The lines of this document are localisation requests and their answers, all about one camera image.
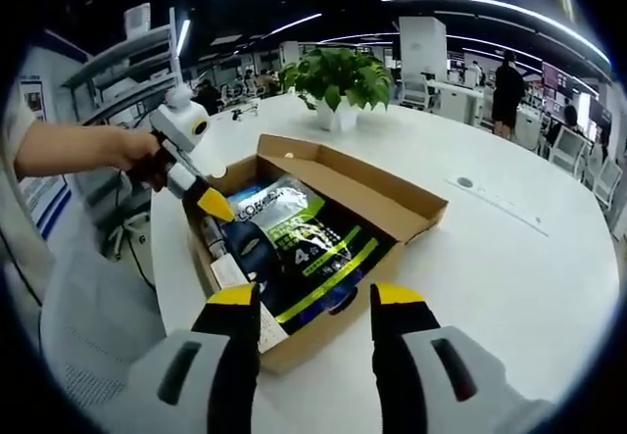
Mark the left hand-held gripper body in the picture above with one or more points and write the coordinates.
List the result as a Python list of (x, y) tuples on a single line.
[(181, 120)]

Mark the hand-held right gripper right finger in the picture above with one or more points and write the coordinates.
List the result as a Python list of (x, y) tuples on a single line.
[(406, 355)]

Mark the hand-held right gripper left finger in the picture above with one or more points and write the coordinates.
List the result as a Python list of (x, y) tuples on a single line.
[(230, 355)]

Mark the blue wet wipes soft item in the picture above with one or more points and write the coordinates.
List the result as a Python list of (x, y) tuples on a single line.
[(250, 196)]

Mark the translucent plastic bottle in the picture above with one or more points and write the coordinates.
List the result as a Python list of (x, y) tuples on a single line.
[(214, 238)]

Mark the small white carton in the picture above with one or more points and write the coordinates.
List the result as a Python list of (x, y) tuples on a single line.
[(230, 272)]

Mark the black green striped pouch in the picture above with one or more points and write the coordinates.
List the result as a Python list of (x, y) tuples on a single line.
[(313, 257)]

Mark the brown cardboard shoe box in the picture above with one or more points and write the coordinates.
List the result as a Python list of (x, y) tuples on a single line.
[(372, 194)]

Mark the person's left hand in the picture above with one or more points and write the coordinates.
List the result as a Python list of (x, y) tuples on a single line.
[(130, 147)]

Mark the small dark wiry object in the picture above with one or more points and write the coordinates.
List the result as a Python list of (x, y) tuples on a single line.
[(244, 113)]

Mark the grey metal shelving rack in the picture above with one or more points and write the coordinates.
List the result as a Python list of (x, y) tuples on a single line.
[(122, 62)]

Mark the dark blue pouch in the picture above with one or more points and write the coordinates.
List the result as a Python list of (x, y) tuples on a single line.
[(245, 248)]

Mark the green potted plant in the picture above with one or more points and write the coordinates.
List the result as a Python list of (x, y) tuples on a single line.
[(338, 76)]

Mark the white office chair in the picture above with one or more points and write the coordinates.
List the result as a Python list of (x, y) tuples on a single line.
[(568, 152), (605, 184)]

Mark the blue white wall poster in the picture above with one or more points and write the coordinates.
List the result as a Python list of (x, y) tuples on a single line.
[(46, 204)]

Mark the wall display screen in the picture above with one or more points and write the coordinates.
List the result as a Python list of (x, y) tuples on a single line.
[(556, 83)]

